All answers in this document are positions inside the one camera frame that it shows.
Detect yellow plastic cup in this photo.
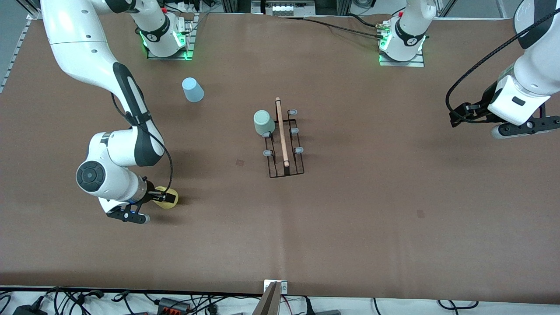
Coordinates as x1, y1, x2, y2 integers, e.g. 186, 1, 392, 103
151, 186, 179, 210

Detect pale green plastic cup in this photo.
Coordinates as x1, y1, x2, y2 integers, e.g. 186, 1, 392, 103
253, 109, 277, 137

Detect black wire cup holder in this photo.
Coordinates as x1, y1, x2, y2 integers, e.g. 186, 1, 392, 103
262, 97, 305, 179

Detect light blue plastic cup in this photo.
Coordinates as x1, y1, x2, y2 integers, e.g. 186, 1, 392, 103
182, 77, 205, 103

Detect black box orange levers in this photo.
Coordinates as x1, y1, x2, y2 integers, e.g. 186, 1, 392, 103
157, 297, 192, 314

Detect brown table cover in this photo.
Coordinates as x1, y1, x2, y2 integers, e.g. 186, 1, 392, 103
0, 10, 560, 305

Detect black power adapter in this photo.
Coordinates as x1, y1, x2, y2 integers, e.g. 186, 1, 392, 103
12, 304, 48, 315

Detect white power strip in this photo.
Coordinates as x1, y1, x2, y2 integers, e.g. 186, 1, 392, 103
164, 0, 206, 14

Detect grey control device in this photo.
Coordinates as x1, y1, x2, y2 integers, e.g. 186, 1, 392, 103
252, 0, 316, 17

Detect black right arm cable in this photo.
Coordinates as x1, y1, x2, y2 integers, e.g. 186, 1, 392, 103
110, 93, 174, 194

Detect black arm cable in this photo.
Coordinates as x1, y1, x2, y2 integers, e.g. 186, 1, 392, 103
445, 8, 560, 125
110, 93, 174, 194

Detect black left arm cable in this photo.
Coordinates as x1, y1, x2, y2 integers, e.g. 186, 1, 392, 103
445, 8, 560, 125

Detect left arm aluminium base plate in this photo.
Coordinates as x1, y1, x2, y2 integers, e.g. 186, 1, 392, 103
379, 22, 426, 67

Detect black cable with clip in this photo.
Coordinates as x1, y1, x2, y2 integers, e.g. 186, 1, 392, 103
77, 289, 105, 303

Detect grey camera stand post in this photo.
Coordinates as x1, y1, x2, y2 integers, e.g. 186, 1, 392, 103
253, 281, 281, 315

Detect right arm aluminium base plate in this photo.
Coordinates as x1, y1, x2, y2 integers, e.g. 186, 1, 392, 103
147, 13, 195, 61

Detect perforated aluminium rail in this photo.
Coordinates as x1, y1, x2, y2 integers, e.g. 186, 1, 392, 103
0, 17, 32, 95

